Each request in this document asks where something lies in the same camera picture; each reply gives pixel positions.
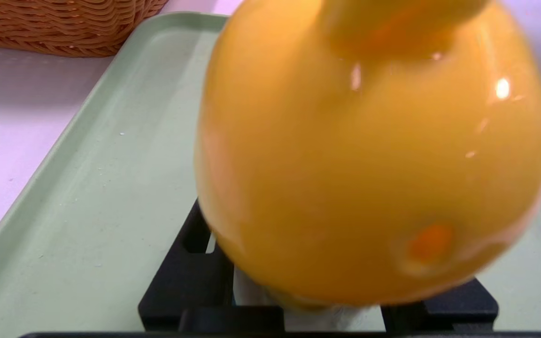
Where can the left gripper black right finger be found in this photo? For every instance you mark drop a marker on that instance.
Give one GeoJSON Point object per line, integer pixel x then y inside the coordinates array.
{"type": "Point", "coordinates": [458, 305]}

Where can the orange wicker basket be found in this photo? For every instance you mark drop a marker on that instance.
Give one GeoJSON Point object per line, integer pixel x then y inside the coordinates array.
{"type": "Point", "coordinates": [64, 28]}

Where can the light green plastic tray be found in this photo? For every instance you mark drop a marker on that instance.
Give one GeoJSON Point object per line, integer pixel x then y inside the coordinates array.
{"type": "Point", "coordinates": [87, 211]}

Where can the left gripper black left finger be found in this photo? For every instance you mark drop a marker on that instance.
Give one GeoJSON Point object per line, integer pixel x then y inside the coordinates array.
{"type": "Point", "coordinates": [181, 291]}

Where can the yellow duck toy car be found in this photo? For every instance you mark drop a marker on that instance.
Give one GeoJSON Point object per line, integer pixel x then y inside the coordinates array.
{"type": "Point", "coordinates": [369, 164]}

